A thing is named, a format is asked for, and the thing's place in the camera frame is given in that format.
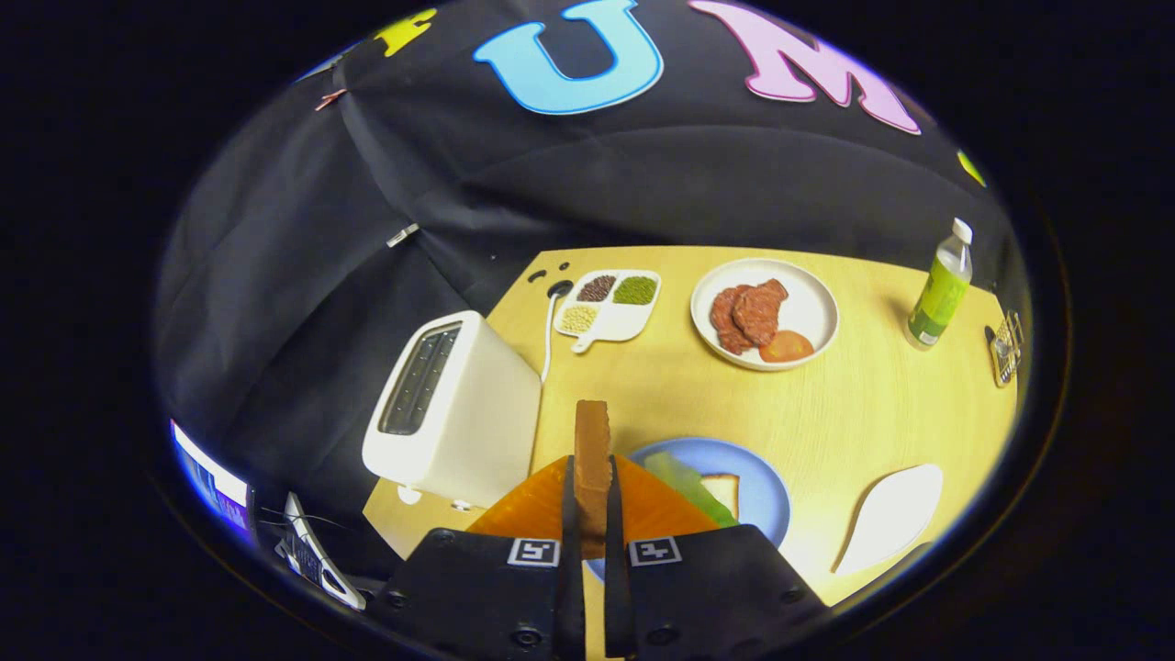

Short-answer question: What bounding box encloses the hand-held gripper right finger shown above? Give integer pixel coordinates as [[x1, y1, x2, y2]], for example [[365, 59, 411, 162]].
[[601, 454, 832, 661]]

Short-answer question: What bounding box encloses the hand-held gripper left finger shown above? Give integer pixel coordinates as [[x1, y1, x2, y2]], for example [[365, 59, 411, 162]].
[[372, 454, 588, 661]]

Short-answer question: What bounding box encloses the toasted bread slice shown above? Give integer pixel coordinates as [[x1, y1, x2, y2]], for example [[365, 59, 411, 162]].
[[574, 399, 614, 559]]

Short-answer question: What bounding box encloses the green lettuce leaf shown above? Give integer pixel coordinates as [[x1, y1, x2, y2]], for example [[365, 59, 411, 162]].
[[643, 451, 740, 529]]

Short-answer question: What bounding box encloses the white bread slice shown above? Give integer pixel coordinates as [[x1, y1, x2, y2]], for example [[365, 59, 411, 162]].
[[699, 473, 741, 521]]

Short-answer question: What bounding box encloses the white toaster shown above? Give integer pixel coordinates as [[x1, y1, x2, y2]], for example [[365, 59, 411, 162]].
[[362, 310, 543, 511]]

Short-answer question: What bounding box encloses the blue round plate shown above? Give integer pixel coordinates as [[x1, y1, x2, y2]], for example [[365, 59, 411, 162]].
[[587, 437, 791, 584]]

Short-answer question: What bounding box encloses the white divided bean dish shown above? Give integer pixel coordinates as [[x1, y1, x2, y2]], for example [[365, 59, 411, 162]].
[[554, 269, 662, 354]]

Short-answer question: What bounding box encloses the white curved device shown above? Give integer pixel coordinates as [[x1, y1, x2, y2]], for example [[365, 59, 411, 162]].
[[280, 493, 368, 611]]

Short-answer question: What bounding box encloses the brown meat patty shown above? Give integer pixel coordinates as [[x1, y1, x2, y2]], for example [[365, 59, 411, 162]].
[[732, 279, 789, 348], [709, 286, 755, 356]]

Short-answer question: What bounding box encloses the red tomato slice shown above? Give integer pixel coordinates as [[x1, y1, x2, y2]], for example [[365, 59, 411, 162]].
[[759, 330, 815, 364]]

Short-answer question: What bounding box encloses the white leaf-shaped plate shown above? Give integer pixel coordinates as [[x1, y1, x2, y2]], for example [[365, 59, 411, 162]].
[[833, 464, 945, 577]]

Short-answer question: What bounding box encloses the white round plate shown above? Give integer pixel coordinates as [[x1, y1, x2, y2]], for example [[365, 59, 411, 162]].
[[690, 258, 840, 372]]

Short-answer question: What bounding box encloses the computer monitor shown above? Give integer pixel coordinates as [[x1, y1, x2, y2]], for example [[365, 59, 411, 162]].
[[170, 420, 253, 533]]

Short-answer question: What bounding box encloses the black backdrop cloth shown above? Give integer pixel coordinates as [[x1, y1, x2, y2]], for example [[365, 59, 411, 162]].
[[154, 0, 1020, 533]]

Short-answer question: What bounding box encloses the green label plastic bottle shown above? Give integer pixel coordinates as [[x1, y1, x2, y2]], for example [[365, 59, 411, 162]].
[[904, 218, 974, 351]]

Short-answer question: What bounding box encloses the white toaster cable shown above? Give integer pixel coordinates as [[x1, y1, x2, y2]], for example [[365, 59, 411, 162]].
[[540, 280, 575, 385]]

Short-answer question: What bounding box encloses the small wire basket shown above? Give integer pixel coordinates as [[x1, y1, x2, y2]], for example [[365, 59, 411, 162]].
[[987, 310, 1025, 387]]

